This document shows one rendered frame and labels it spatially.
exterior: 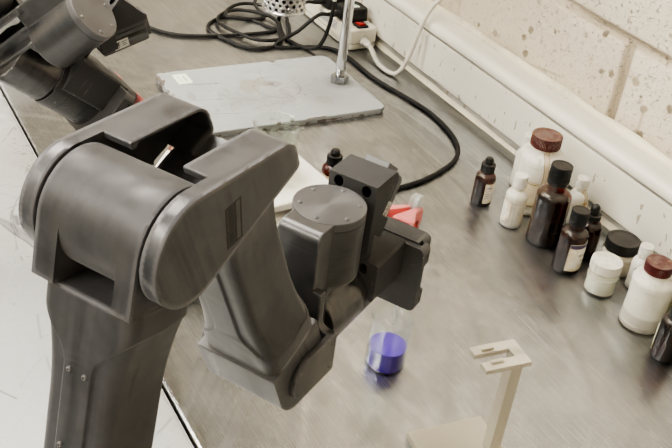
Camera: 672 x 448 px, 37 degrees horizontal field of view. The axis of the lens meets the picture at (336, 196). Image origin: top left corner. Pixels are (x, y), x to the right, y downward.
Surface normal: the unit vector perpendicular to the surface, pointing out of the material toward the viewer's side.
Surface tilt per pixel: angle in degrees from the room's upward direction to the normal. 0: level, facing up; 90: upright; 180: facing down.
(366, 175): 0
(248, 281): 91
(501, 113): 90
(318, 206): 0
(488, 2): 90
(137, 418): 89
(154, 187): 6
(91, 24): 48
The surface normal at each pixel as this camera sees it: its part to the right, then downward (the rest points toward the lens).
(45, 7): -0.18, 0.50
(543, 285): 0.11, -0.84
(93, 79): 0.57, 0.47
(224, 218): 0.85, 0.36
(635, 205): -0.87, 0.16
